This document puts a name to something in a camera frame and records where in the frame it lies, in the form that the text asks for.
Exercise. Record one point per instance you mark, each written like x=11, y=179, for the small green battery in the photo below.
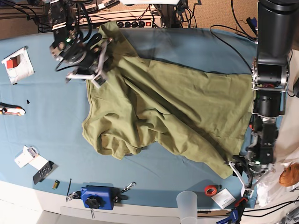
x=56, y=184

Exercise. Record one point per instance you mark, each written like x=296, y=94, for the blue black clamp handle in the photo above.
x=252, y=22

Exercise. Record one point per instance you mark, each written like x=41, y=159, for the red tape roll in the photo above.
x=210, y=190

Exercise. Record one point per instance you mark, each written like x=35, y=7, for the small red box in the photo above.
x=12, y=63

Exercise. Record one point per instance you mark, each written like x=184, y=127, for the white power strip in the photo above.
x=143, y=16

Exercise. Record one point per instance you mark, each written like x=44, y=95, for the olive green t-shirt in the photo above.
x=201, y=116

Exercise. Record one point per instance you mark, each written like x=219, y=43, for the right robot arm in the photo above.
x=75, y=45

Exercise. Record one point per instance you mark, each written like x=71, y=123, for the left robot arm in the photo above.
x=275, y=32

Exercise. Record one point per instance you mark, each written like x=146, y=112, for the translucent plastic cup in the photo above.
x=187, y=207

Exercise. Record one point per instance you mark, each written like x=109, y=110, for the white paper note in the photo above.
x=223, y=199

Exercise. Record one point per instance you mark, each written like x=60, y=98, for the blue table cloth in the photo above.
x=57, y=109

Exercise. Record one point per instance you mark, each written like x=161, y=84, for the silver carabiner clip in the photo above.
x=127, y=188

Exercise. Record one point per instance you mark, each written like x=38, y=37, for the blue clamp mount block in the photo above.
x=97, y=197

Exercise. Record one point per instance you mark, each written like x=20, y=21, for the blue orange bar clamp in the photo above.
x=236, y=213

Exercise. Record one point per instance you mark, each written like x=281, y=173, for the orange white utility knife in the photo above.
x=6, y=109

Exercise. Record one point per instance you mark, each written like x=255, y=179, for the black remote control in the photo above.
x=43, y=172

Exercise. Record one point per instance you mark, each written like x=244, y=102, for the white card packet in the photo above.
x=30, y=155

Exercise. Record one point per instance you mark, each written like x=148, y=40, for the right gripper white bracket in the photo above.
x=96, y=60

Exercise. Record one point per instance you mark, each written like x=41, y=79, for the black mouse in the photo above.
x=296, y=88

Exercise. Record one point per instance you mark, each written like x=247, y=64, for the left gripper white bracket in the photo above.
x=252, y=175

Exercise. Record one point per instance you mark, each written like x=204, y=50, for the brown wooden object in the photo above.
x=290, y=176

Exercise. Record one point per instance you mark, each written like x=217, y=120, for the white plastic bag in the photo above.
x=276, y=190

